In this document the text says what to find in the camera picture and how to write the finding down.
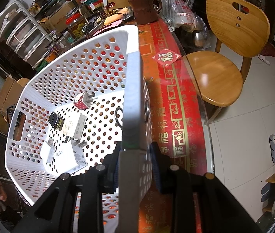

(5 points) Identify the glass jar red lid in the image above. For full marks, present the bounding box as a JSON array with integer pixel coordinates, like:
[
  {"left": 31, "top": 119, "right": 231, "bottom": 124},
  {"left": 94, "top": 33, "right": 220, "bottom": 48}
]
[{"left": 65, "top": 12, "right": 88, "bottom": 39}]

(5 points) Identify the brown cardboard box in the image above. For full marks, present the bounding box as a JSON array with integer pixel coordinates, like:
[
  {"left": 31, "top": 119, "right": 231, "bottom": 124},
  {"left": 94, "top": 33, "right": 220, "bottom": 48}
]
[{"left": 0, "top": 77, "right": 24, "bottom": 135}]

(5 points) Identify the yellow toy race car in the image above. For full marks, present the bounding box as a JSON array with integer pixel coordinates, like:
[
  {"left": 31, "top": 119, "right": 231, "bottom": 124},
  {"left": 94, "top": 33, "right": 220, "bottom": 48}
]
[{"left": 48, "top": 111, "right": 64, "bottom": 130}]

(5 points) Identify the brown ceramic mug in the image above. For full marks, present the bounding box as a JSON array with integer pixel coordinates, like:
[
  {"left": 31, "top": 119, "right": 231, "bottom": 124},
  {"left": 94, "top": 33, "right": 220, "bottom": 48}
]
[{"left": 128, "top": 0, "right": 162, "bottom": 25}]

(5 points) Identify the wooden chair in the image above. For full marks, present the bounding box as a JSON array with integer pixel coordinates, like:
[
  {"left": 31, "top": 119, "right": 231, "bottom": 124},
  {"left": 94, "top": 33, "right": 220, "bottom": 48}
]
[{"left": 185, "top": 0, "right": 271, "bottom": 108}]

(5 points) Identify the clear plastic bag with bowls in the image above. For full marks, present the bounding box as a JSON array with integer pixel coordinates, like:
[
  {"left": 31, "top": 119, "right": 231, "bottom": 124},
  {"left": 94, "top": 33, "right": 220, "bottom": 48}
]
[{"left": 160, "top": 0, "right": 210, "bottom": 33}]

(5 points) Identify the white flat charger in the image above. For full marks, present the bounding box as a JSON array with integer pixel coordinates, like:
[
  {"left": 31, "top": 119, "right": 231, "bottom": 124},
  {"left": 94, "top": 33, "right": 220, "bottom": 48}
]
[{"left": 40, "top": 138, "right": 55, "bottom": 164}]

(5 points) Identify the white plastic drawer tower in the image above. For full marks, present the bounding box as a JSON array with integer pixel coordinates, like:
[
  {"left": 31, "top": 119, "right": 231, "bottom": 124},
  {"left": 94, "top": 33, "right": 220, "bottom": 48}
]
[{"left": 0, "top": 0, "right": 52, "bottom": 68}]

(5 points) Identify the black ring cable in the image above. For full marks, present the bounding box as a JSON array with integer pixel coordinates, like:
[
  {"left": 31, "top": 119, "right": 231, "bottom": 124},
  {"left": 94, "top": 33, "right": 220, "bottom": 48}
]
[{"left": 114, "top": 106, "right": 124, "bottom": 129}]

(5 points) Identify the white square charger block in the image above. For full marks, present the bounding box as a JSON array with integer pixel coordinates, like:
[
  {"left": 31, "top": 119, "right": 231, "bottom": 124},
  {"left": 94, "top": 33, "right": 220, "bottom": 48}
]
[{"left": 62, "top": 112, "right": 87, "bottom": 139}]

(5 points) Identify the red patterned tablecloth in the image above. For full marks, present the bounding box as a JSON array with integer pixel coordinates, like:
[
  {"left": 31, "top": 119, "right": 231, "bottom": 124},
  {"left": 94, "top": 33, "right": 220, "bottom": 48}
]
[{"left": 138, "top": 19, "right": 212, "bottom": 232}]

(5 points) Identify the red fu sticker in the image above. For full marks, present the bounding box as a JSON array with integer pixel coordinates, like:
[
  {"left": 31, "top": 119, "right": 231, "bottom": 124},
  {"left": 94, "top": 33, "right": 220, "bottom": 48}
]
[{"left": 152, "top": 49, "right": 181, "bottom": 67}]

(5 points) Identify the white charger with prongs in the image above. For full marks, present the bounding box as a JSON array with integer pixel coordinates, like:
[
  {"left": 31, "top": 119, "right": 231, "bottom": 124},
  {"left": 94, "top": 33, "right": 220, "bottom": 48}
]
[{"left": 54, "top": 139, "right": 87, "bottom": 175}]

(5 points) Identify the white perforated plastic basket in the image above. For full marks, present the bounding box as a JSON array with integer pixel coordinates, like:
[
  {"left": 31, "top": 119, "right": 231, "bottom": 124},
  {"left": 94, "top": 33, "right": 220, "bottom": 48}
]
[{"left": 5, "top": 25, "right": 152, "bottom": 232}]

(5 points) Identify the red white polka charger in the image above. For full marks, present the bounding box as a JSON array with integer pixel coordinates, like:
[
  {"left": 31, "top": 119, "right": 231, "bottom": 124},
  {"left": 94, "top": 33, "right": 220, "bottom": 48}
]
[{"left": 73, "top": 91, "right": 95, "bottom": 110}]

